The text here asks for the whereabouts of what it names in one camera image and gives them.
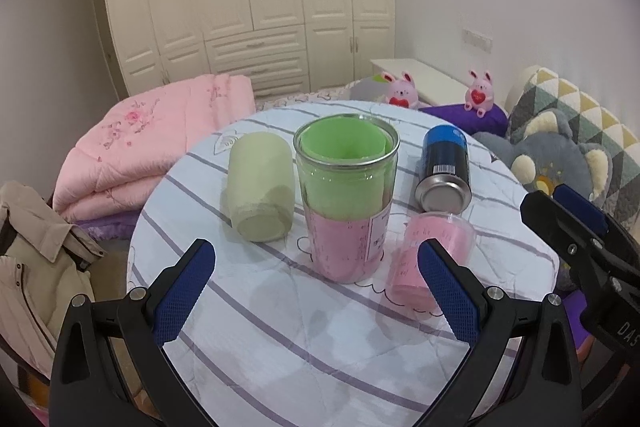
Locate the grey pillow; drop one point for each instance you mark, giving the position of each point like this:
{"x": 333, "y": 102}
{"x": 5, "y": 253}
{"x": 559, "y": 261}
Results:
{"x": 367, "y": 88}

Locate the striped white tablecloth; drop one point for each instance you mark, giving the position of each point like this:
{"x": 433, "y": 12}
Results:
{"x": 280, "y": 332}

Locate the purple bed sheet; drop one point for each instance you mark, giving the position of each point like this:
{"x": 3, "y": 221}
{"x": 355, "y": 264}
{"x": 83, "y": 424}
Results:
{"x": 110, "y": 227}

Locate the pink bunny plush toy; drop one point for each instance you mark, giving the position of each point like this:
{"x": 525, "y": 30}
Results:
{"x": 402, "y": 91}
{"x": 480, "y": 93}

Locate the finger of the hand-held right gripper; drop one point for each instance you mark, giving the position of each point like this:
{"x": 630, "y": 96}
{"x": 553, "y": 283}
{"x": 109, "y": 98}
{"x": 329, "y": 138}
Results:
{"x": 580, "y": 203}
{"x": 555, "y": 223}

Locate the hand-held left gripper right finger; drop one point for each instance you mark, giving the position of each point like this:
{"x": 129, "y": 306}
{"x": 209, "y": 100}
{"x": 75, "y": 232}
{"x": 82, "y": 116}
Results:
{"x": 450, "y": 294}

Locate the purple pillow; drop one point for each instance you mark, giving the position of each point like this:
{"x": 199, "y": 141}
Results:
{"x": 465, "y": 119}

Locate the beige jacket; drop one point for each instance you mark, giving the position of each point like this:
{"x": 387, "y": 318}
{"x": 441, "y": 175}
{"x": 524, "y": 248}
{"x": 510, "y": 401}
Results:
{"x": 35, "y": 277}

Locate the triangle patchwork cushion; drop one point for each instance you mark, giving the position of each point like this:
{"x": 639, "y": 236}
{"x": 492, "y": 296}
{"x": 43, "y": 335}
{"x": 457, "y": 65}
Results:
{"x": 575, "y": 102}

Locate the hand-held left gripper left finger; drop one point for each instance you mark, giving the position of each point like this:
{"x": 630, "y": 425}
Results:
{"x": 181, "y": 294}

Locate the pink floral quilt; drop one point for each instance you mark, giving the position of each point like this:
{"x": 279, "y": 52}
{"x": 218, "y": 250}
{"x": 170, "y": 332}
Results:
{"x": 135, "y": 147}

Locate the clear jar with green-pink paper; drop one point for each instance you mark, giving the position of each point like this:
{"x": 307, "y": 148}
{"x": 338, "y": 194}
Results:
{"x": 345, "y": 207}

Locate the pale green cup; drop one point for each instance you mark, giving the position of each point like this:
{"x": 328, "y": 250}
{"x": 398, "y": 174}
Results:
{"x": 257, "y": 187}

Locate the blue and black spray can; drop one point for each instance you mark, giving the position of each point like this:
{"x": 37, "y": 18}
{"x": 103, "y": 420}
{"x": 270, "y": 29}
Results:
{"x": 445, "y": 167}

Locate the pink plastic cup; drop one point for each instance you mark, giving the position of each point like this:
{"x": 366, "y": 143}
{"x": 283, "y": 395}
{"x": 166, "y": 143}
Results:
{"x": 407, "y": 267}

